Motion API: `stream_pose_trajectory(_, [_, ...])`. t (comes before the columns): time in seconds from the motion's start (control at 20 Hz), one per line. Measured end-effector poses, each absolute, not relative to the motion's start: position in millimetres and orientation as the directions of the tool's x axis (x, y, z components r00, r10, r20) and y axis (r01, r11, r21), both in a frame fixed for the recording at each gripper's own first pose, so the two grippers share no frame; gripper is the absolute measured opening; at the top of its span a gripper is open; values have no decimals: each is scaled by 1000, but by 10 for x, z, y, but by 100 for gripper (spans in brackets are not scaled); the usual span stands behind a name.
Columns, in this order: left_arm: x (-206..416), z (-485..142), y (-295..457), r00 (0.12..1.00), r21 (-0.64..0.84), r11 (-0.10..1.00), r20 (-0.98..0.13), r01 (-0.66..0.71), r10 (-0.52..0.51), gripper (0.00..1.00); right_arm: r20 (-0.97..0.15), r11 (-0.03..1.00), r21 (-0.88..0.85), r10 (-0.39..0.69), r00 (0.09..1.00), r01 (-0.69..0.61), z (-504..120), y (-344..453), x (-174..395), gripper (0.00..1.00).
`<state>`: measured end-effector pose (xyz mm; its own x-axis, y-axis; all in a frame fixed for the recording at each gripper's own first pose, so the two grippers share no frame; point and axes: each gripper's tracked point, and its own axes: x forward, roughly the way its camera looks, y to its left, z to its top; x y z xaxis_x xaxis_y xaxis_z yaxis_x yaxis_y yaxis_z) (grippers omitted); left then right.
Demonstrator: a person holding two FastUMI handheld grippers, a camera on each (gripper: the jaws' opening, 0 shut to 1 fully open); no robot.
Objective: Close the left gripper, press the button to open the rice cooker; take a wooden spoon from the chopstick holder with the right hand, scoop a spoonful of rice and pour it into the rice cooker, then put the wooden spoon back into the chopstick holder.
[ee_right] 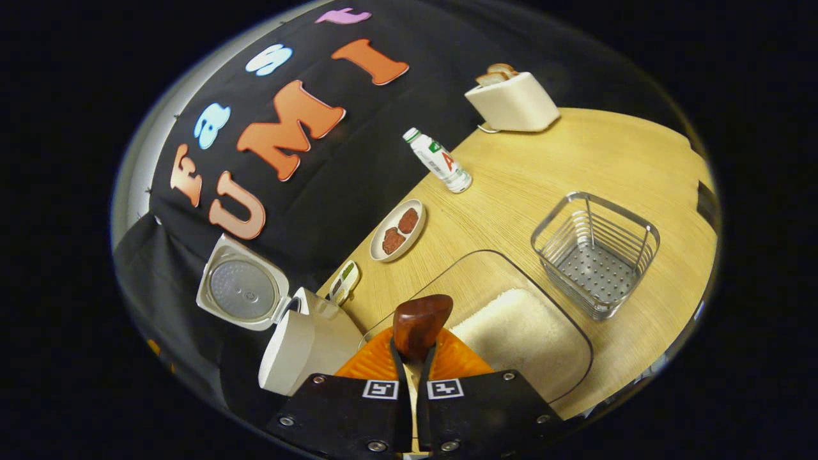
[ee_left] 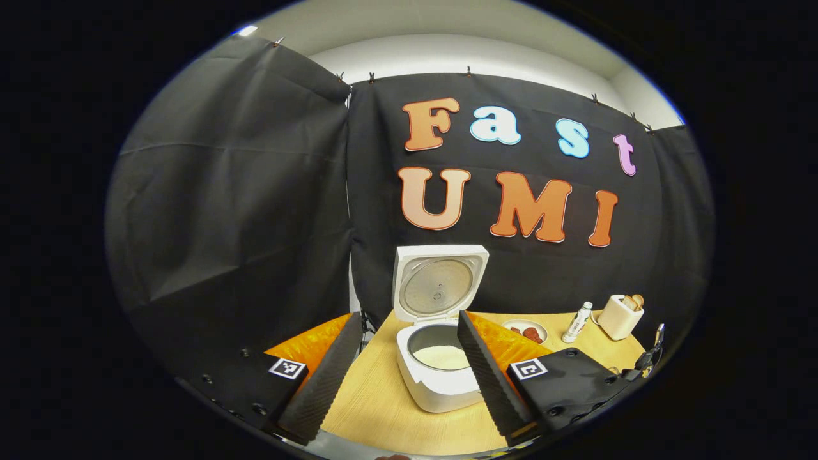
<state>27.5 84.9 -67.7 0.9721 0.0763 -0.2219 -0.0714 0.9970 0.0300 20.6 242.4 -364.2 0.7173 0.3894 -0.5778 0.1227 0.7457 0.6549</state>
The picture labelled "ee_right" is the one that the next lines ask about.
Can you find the small sectioned white dish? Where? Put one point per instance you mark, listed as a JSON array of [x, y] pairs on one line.
[[345, 281]]

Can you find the white round plate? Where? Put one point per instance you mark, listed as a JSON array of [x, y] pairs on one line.
[[391, 218]]

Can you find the white rice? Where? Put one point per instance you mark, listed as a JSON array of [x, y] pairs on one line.
[[517, 338]]

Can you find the black backdrop cloth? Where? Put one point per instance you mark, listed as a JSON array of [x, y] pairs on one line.
[[358, 172]]

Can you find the white toaster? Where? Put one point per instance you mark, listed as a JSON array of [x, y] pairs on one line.
[[517, 102]]

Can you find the white rice cooker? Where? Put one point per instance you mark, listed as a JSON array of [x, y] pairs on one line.
[[307, 345]]

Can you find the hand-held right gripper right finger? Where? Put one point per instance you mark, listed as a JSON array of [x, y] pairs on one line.
[[486, 415]]

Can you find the white drink bottle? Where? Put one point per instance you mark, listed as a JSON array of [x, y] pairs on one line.
[[441, 163]]

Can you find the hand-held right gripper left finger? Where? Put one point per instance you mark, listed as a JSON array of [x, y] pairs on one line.
[[345, 415]]

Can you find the clear plastic tray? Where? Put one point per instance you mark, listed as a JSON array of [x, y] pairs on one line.
[[486, 275]]

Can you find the brown wooden spoon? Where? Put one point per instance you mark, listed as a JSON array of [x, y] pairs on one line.
[[418, 322]]

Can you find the brown meat patty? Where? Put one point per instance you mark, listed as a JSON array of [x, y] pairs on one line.
[[393, 241], [408, 220]]

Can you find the toasted bread slice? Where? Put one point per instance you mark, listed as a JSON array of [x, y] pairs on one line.
[[491, 79], [503, 69]]

